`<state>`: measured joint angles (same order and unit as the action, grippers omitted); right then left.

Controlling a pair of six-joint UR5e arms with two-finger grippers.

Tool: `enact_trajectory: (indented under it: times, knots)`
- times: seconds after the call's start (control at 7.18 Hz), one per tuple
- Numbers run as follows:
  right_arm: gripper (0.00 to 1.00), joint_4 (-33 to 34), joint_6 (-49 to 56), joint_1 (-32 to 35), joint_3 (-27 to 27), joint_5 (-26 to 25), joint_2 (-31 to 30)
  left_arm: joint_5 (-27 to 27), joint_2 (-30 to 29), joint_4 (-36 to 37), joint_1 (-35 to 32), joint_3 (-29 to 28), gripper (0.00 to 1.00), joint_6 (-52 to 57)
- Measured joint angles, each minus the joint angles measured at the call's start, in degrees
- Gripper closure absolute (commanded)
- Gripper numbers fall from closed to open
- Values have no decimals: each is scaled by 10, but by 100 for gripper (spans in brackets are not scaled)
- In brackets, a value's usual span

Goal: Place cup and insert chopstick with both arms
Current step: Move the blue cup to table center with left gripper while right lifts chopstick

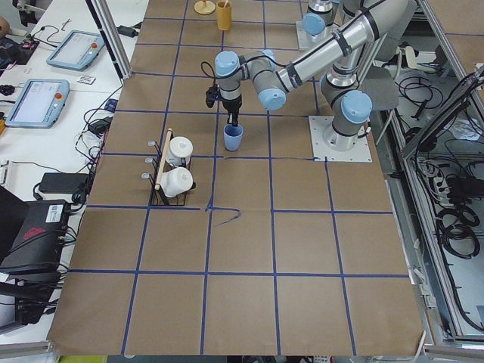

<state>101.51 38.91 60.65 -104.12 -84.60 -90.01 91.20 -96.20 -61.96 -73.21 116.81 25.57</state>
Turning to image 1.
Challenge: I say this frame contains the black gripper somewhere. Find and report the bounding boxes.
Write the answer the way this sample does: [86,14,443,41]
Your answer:
[222,96,242,126]

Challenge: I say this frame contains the light blue cup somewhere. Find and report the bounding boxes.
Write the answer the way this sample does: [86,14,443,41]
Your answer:
[224,124,244,151]

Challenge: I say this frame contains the tan cylindrical holder cup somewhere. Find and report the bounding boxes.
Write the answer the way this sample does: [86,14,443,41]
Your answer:
[216,0,232,31]

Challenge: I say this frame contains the upper white mug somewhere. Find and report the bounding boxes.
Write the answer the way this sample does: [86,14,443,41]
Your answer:
[166,136,194,167]

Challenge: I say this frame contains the white mug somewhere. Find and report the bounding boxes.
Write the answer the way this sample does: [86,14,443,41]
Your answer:
[161,167,194,197]
[166,136,194,167]

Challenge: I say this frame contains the lower white mug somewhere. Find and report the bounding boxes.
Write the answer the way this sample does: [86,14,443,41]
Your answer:
[161,167,194,197]

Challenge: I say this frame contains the black power adapter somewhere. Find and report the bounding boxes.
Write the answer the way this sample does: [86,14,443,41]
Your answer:
[117,26,138,38]

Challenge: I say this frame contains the small white label card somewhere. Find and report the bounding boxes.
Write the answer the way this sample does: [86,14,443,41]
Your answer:
[77,76,96,85]

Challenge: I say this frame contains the upper teach pendant tablet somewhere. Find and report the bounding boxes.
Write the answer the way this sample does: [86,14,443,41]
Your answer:
[46,30,104,71]

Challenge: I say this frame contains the teach pendant tablet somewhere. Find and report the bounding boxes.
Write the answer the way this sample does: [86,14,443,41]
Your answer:
[46,30,104,71]
[5,79,70,129]

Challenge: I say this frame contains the black laptop power brick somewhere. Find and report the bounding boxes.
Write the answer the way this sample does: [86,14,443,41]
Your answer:
[39,172,88,194]

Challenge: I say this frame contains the lower teach pendant tablet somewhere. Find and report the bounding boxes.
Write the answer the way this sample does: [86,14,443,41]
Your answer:
[5,79,70,129]

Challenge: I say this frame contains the black computer box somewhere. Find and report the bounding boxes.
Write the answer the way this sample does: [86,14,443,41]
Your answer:
[1,200,70,275]

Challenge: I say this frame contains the black wire mug rack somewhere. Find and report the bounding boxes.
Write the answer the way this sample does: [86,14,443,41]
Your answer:
[141,128,196,206]

